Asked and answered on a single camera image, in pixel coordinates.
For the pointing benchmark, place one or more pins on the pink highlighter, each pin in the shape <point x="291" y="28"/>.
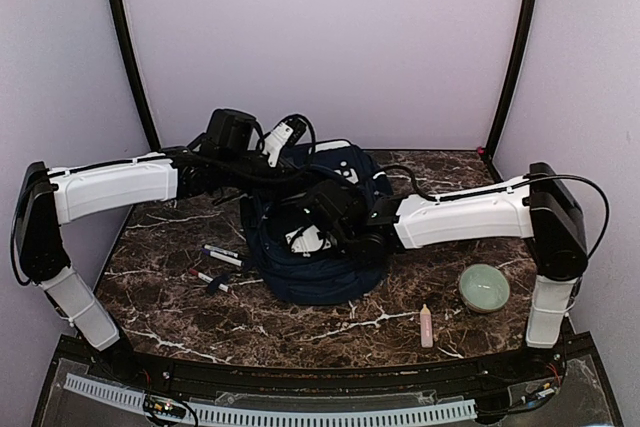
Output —
<point x="426" y="330"/>

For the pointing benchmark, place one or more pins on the near green ceramic bowl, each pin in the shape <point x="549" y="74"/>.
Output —
<point x="483" y="288"/>

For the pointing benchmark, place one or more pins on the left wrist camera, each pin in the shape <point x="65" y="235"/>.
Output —
<point x="285" y="134"/>

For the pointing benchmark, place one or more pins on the right black frame post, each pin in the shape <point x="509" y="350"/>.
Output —
<point x="521" y="36"/>

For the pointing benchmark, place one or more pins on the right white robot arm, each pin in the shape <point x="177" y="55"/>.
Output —
<point x="536" y="206"/>

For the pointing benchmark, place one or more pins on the left black frame post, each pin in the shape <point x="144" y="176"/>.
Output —
<point x="128" y="56"/>

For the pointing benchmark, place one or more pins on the white slotted cable duct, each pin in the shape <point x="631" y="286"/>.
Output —
<point x="166" y="410"/>

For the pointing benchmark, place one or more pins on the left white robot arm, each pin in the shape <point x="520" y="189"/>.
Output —
<point x="232" y="152"/>

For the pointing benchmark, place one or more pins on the black frame post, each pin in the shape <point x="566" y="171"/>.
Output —
<point x="128" y="56"/>
<point x="521" y="36"/>

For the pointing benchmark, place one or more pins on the blue cap marker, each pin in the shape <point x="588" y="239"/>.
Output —
<point x="225" y="255"/>

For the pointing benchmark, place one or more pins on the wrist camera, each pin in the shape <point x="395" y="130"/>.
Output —
<point x="307" y="241"/>
<point x="285" y="134"/>

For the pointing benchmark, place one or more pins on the navy blue student backpack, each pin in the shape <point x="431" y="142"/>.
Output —
<point x="325" y="272"/>

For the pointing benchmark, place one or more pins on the red cap marker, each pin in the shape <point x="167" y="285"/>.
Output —
<point x="214" y="284"/>

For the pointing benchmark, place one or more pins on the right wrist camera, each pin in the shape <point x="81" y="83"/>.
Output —
<point x="307" y="241"/>

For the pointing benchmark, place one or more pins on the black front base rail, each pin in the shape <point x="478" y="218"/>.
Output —
<point x="575" y="361"/>

